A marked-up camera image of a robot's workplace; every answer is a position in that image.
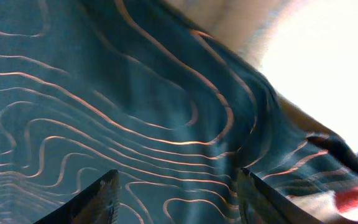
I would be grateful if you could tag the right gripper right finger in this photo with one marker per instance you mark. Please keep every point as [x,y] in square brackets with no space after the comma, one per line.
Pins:
[259,203]

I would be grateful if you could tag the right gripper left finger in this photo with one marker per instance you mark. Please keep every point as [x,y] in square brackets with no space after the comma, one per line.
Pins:
[96,204]

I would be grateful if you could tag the black shirt with orange lines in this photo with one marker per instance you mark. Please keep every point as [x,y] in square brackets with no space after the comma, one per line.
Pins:
[91,86]

